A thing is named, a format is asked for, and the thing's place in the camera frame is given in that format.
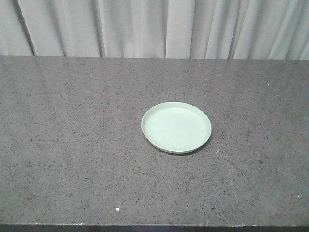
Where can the light green round plate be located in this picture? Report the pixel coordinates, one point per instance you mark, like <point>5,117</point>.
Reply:
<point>176,127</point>

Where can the white pleated curtain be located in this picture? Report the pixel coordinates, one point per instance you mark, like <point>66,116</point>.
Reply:
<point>202,29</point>

